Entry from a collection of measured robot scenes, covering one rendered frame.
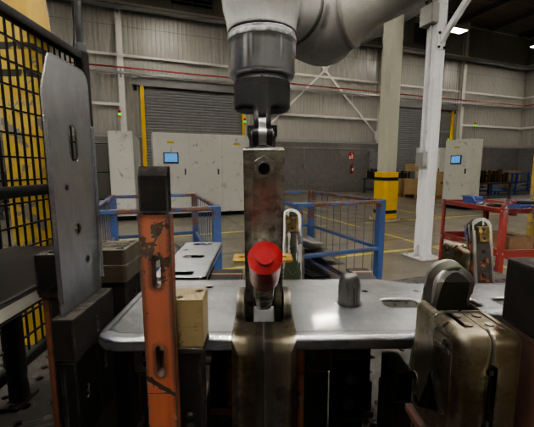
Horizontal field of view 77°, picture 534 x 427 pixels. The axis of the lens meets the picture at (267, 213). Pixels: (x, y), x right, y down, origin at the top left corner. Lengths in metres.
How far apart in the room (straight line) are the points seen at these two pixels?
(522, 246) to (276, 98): 2.87
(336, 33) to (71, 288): 0.53
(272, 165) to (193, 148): 8.02
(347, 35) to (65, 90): 0.41
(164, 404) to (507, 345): 0.31
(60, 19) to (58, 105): 14.98
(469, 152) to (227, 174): 6.73
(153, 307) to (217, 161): 8.09
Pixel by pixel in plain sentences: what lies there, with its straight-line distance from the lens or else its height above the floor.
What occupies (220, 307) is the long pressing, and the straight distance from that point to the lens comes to 0.50.
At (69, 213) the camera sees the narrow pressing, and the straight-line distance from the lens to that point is 0.53.
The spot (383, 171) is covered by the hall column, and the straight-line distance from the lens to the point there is 7.92.
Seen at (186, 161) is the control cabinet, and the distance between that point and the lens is 8.26.
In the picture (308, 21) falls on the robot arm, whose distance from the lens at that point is 0.53.
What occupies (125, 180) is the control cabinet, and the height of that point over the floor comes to 0.92.
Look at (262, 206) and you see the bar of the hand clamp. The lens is 0.30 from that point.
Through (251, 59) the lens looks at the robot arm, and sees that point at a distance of 0.44.
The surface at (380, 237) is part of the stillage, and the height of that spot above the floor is 0.64.
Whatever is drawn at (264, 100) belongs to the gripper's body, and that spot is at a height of 1.28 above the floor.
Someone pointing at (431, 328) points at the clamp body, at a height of 1.05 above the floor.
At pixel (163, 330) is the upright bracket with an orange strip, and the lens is 0.35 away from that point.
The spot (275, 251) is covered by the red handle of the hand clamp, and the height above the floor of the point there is 1.14.
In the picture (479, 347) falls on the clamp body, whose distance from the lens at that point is 0.32.
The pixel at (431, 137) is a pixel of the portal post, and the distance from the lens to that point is 4.78.
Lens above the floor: 1.20
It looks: 8 degrees down
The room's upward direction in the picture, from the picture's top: straight up
